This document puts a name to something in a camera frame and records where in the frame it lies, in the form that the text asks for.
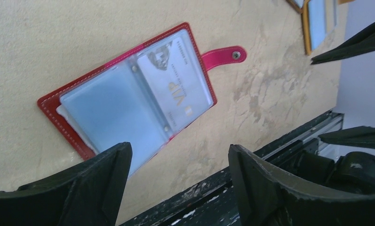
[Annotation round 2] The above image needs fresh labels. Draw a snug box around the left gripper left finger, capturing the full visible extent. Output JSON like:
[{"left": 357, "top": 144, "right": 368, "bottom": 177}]
[{"left": 0, "top": 142, "right": 132, "bottom": 226}]

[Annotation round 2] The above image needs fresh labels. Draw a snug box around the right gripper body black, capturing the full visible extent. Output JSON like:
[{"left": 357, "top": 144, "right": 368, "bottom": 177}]
[{"left": 278, "top": 138, "right": 375, "bottom": 194}]

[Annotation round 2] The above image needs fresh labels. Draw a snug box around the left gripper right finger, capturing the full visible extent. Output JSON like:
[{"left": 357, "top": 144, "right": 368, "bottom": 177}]
[{"left": 228, "top": 145, "right": 375, "bottom": 226}]

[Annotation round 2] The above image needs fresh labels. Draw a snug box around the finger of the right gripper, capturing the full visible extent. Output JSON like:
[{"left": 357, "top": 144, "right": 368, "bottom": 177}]
[
  {"left": 311, "top": 22, "right": 375, "bottom": 65},
  {"left": 319, "top": 126, "right": 375, "bottom": 149}
]

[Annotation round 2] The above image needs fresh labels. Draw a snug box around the red card holder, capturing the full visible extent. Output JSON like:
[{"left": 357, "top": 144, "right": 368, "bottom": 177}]
[{"left": 37, "top": 22, "right": 247, "bottom": 175}]

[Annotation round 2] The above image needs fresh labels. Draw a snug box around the open tan card holder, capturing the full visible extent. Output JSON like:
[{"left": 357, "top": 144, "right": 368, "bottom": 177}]
[{"left": 301, "top": 0, "right": 338, "bottom": 56}]

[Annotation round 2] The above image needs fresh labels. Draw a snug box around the open brown card holder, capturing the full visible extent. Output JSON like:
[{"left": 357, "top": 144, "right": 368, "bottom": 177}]
[{"left": 286, "top": 0, "right": 305, "bottom": 14}]

